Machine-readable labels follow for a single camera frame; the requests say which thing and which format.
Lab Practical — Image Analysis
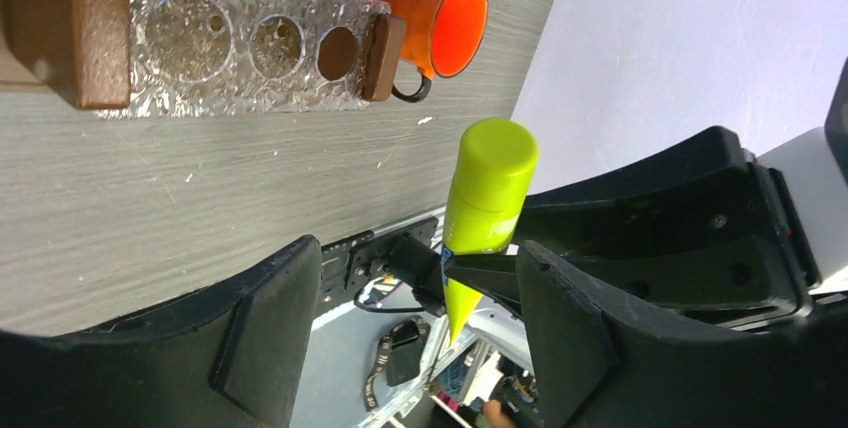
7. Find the yellow-green toothpaste tube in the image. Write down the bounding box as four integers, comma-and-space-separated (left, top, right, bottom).
440, 118, 539, 344

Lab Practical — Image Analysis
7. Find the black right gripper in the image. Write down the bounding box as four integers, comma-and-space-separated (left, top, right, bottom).
514, 126, 815, 329

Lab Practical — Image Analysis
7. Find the clear textured toothbrush holder rack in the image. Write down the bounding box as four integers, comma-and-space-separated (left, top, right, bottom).
3, 0, 408, 120

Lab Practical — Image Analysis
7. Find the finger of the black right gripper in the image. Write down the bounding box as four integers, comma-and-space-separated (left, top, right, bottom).
446, 254, 522, 316

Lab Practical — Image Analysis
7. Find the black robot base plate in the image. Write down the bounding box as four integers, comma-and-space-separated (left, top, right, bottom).
314, 215, 439, 318

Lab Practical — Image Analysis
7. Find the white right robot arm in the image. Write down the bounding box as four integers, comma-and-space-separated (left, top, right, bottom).
514, 79, 847, 330

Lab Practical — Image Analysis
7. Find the orange plastic mug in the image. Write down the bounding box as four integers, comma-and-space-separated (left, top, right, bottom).
381, 0, 489, 103

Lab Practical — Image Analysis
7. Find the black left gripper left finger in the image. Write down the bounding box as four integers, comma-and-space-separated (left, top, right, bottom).
1, 235, 321, 427

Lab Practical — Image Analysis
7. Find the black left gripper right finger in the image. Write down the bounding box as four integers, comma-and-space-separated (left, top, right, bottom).
516, 241, 847, 427

